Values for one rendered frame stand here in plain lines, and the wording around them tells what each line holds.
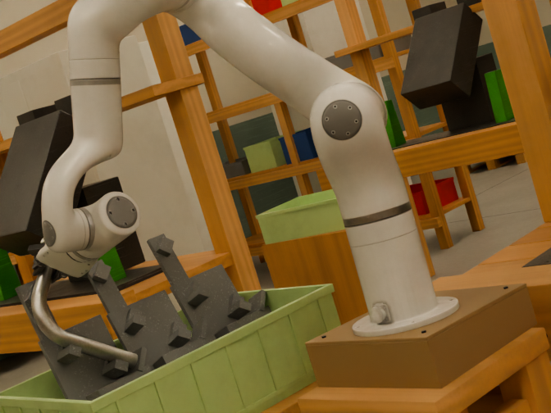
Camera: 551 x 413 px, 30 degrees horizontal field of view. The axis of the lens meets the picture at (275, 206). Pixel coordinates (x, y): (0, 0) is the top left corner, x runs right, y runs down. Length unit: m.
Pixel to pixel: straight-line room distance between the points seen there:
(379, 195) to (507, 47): 0.91
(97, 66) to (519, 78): 1.11
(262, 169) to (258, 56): 6.59
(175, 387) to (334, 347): 0.32
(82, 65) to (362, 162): 0.52
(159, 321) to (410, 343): 0.73
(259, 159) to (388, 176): 6.62
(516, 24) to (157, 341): 1.12
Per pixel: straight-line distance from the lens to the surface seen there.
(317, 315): 2.13
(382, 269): 1.73
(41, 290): 2.06
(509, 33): 2.52
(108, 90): 1.83
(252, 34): 1.74
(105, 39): 1.83
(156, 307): 2.24
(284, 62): 1.74
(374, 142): 1.66
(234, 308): 2.28
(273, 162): 8.22
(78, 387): 2.09
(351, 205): 1.72
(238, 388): 1.99
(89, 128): 1.83
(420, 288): 1.75
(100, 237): 1.84
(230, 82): 10.62
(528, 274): 2.03
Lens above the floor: 1.36
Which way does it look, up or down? 6 degrees down
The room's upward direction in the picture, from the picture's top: 17 degrees counter-clockwise
